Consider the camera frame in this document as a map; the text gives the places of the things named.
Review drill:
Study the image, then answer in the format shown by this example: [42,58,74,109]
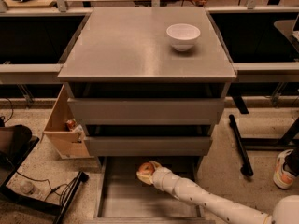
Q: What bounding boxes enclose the black table leg frame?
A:
[228,95,299,177]

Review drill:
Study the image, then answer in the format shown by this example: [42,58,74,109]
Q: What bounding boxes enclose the red apple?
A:
[138,162,155,175]

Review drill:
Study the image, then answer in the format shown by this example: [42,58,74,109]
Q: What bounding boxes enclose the grey open bottom drawer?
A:
[84,156,216,224]

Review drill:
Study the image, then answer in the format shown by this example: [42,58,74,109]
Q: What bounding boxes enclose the grey drawer cabinet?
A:
[59,7,236,165]

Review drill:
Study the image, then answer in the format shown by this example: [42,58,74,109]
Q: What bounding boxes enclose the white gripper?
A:
[136,161,180,194]

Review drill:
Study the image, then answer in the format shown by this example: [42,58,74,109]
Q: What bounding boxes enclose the clear plastic bottle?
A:
[20,180,40,195]

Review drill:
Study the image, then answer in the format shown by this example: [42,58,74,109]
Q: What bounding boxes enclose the black cable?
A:
[0,152,78,203]

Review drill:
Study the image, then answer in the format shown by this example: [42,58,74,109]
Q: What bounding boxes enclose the red snack packet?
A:
[65,119,77,131]

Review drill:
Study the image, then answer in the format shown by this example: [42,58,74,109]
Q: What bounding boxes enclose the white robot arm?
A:
[136,161,299,224]

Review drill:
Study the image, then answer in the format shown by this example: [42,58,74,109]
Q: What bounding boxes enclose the cardboard box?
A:
[44,87,90,159]

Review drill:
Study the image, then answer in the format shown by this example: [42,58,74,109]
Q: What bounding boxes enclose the white ceramic bowl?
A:
[166,23,201,51]

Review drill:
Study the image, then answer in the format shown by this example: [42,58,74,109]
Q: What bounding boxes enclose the grey top drawer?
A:
[68,98,224,125]

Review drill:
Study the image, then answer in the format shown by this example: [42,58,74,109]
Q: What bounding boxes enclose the grey middle drawer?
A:
[84,137,211,156]

